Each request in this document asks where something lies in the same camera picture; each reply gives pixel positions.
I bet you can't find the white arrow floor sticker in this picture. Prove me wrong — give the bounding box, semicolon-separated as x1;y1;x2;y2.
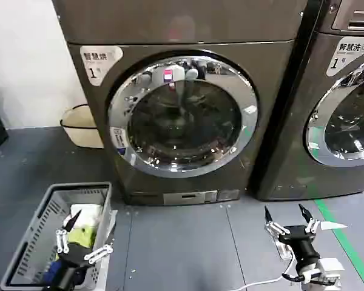
320;220;349;230

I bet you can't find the blue cloth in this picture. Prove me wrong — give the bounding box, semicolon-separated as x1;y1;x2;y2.
47;259;63;281

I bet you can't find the grey dryer with round door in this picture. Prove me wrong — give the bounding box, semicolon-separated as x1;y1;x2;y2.
51;0;304;207
254;0;364;202

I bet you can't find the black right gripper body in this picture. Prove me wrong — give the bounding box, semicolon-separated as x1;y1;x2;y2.
278;226;319;269

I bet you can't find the grey plastic laundry basket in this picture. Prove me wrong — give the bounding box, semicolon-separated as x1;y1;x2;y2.
0;181;118;291

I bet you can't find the white cable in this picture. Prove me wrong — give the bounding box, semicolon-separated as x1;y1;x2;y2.
238;257;295;291

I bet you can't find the beige bin with black rim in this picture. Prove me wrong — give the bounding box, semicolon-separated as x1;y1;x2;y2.
59;104;106;149

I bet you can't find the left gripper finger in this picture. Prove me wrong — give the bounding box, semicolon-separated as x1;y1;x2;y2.
84;226;116;264
56;209;82;254

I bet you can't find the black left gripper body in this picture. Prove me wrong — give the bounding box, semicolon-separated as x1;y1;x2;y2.
50;242;93;291

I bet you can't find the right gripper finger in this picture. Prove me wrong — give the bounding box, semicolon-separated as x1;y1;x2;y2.
264;206;292;237
299;203;321;234

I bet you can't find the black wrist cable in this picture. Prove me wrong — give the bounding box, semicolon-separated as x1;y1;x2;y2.
281;272;305;281

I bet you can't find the round chrome glass dryer door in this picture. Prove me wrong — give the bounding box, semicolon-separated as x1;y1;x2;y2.
106;50;259;179
303;57;364;169

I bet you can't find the yellow-green cloth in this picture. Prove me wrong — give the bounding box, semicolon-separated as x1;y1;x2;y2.
67;226;96;248

